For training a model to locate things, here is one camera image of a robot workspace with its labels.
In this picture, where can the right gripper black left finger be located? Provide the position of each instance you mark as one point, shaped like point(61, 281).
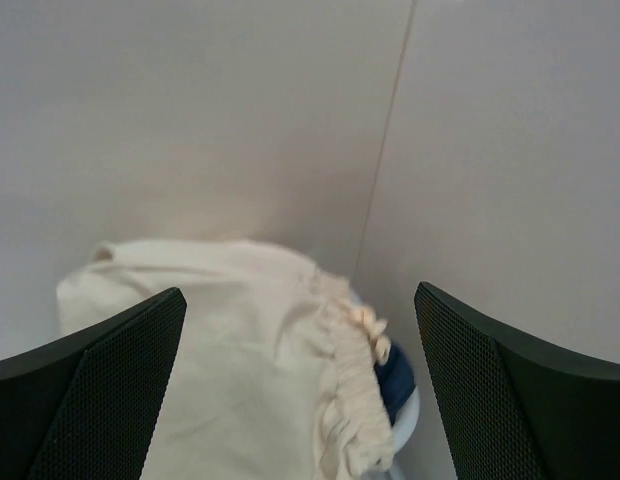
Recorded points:
point(86, 405)

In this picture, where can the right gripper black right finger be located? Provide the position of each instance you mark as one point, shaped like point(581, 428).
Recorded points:
point(514, 406)

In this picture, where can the beige trousers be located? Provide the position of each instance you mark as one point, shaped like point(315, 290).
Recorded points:
point(274, 376)

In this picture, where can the navy blue garment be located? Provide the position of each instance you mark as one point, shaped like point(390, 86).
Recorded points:
point(396, 381)

